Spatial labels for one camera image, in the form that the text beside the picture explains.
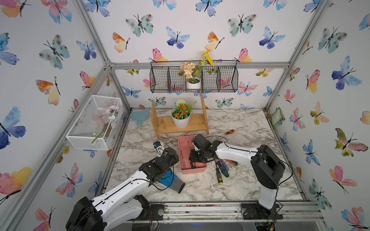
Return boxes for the white pot cream flowers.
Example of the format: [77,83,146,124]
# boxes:
[179,62,202,90]

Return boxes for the green framed wall card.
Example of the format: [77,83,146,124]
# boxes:
[270,107,285,126]

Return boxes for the green black screwdriver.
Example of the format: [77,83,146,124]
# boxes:
[216,160,229,178]

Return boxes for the yellow artificial flower sprig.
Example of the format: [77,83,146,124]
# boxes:
[199,51,214,71]

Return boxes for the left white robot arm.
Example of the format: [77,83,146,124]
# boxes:
[66,145,179,231]

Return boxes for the white handled screwdriver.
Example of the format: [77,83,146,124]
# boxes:
[180,151,187,170]

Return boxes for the wooden desktop shelf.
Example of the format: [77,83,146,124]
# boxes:
[151,91,210,139]

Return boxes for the small orange black screwdriver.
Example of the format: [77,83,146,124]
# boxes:
[225,130,235,136]

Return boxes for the black wire wall basket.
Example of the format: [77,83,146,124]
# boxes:
[149,60,239,93]

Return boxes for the pink plastic storage box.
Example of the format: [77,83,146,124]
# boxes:
[178,135,207,174]

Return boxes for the artificial white flower stem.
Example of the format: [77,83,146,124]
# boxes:
[91,105,120,144]

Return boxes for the black yellow screwdriver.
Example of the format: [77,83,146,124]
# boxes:
[215,164,223,184]

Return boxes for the white pot orange flowers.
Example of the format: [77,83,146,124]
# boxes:
[171,99,194,129]

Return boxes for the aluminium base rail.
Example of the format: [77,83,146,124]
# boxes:
[85,201,324,223]

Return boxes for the white mesh wall basket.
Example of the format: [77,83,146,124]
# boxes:
[66,95,124,151]

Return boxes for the orange grey screwdriver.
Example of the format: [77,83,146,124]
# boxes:
[226,159,238,166]

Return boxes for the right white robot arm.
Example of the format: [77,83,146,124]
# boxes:
[189,134,286,220]

